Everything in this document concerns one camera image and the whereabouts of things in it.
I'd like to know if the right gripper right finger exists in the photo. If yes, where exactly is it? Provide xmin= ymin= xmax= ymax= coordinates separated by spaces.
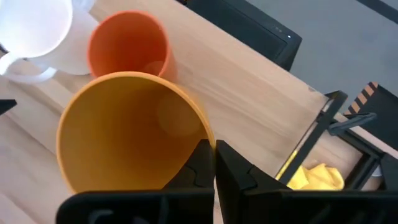
xmin=216 ymin=139 xmax=398 ymax=224

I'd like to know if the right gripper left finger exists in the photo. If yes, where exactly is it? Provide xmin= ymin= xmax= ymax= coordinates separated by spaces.
xmin=55 ymin=139 xmax=215 ymax=224

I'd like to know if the yellow plastic cup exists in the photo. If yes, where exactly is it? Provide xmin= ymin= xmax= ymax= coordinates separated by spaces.
xmin=55 ymin=71 xmax=216 ymax=195

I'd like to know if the orange plastic cup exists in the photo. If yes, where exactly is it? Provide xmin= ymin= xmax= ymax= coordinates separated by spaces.
xmin=88 ymin=10 xmax=178 ymax=83

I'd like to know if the white mug with handle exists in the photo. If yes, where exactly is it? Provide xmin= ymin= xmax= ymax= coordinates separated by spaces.
xmin=0 ymin=0 xmax=100 ymax=85

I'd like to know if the wooden shelf with black legs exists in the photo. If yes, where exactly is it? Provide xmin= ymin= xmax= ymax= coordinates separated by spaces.
xmin=0 ymin=0 xmax=348 ymax=189

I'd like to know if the yellow cloth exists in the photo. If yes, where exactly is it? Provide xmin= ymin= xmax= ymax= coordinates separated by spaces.
xmin=286 ymin=162 xmax=345 ymax=191

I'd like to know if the black orange hazard strip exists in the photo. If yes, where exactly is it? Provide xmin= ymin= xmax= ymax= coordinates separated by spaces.
xmin=343 ymin=81 xmax=398 ymax=150

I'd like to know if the black computer tower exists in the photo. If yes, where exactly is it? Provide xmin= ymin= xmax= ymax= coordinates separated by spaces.
xmin=175 ymin=0 xmax=303 ymax=72

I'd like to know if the black frame clamp lever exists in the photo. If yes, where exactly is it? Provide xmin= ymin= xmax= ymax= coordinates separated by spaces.
xmin=328 ymin=112 xmax=377 ymax=136

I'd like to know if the black aluminium table frame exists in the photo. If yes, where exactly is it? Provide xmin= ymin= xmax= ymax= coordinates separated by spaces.
xmin=329 ymin=111 xmax=398 ymax=191

